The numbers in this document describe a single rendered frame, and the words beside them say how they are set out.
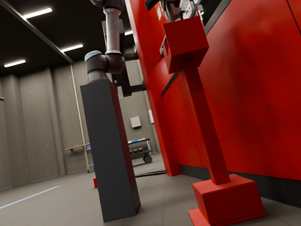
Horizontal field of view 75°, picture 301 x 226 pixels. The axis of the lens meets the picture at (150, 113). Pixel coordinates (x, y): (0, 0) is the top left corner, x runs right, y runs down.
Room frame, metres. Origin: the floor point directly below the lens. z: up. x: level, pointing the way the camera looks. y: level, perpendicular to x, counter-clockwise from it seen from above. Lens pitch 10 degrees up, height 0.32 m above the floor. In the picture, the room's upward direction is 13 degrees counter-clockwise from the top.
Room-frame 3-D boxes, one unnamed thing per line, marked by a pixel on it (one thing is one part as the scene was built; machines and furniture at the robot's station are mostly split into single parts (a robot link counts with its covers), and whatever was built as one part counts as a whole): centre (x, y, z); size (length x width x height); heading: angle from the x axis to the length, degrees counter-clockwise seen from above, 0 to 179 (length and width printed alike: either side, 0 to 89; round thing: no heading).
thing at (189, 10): (1.29, -0.47, 1.24); 0.15 x 0.09 x 0.17; 11
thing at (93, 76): (1.19, 0.28, 0.82); 0.15 x 0.15 x 0.10
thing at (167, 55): (0.85, -0.22, 0.75); 0.20 x 0.16 x 0.18; 0
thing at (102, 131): (1.19, 0.28, 0.39); 0.18 x 0.18 x 0.78; 87
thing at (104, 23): (2.40, 0.24, 1.52); 0.51 x 0.25 x 0.85; 10
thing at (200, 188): (0.85, -0.19, 0.06); 0.25 x 0.20 x 0.12; 90
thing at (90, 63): (1.19, 0.28, 0.94); 0.13 x 0.12 x 0.14; 127
